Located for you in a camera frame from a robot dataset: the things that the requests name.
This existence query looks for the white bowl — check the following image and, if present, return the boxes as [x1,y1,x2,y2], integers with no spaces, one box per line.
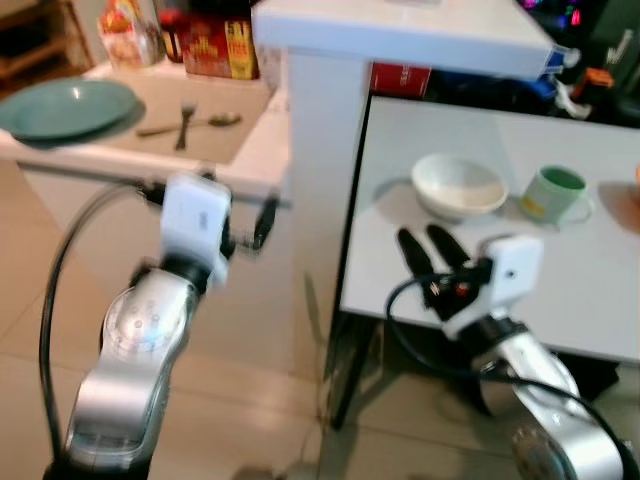
[411,152,510,222]

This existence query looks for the red and yellow box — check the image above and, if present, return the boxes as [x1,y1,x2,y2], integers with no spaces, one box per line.
[180,8,261,82]

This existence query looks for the grey table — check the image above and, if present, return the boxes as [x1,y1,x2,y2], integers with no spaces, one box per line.
[338,94,640,365]

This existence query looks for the small red box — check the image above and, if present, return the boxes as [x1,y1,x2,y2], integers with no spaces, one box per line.
[369,62,432,99]

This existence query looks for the metal fork with dark handle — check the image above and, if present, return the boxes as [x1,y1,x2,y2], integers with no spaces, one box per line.
[174,99,199,153]

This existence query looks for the beige placemat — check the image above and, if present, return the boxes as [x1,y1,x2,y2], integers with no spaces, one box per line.
[55,68,273,168]

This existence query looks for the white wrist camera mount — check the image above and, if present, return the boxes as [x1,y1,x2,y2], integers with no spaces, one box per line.
[160,174,234,277]
[443,234,546,339]

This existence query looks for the wooden shelf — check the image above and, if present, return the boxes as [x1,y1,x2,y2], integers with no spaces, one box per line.
[0,0,96,83]

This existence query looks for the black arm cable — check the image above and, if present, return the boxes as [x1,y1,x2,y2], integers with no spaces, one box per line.
[38,178,167,473]
[384,270,640,479]

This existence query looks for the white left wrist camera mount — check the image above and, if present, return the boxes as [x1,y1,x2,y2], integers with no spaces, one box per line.
[160,174,234,277]

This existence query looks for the black table leg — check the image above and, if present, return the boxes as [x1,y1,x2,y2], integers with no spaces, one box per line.
[328,318,381,433]

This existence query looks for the white low table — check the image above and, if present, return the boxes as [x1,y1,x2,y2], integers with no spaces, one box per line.
[0,58,293,207]

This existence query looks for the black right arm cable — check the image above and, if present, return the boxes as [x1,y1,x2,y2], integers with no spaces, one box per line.
[384,270,640,479]

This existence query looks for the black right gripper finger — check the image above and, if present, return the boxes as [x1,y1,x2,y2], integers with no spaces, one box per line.
[426,223,472,273]
[397,227,433,288]

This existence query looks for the black bag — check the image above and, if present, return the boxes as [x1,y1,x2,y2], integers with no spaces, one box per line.
[555,348,626,403]

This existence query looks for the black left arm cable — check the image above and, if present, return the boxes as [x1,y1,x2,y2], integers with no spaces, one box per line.
[38,178,167,473]

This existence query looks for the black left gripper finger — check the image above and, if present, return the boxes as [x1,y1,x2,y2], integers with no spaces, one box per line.
[252,196,282,252]

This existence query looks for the green plate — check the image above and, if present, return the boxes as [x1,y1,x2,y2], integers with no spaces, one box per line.
[0,78,142,147]

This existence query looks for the metal spoon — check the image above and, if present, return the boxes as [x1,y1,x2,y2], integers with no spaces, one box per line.
[136,111,244,139]

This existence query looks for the green mug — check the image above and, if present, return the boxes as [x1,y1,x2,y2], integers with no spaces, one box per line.
[519,165,595,227]

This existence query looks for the white counter with pillar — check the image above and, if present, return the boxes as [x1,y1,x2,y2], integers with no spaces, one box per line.
[250,0,563,373]

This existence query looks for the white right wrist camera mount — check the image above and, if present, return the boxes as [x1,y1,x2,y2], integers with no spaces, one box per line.
[443,234,546,339]

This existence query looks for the clear snack bag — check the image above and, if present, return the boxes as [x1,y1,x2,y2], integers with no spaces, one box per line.
[97,0,163,70]

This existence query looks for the blue bag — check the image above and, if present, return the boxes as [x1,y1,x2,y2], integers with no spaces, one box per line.
[540,42,581,103]

